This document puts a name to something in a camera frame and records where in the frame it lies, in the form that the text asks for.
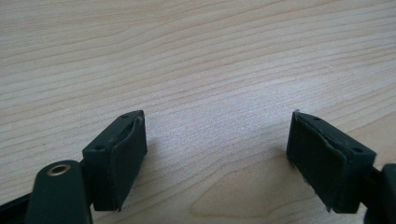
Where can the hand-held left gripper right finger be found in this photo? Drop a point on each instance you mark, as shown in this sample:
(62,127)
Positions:
(327,165)

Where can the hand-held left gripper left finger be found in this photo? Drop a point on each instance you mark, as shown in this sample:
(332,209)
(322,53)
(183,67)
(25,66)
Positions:
(115,161)

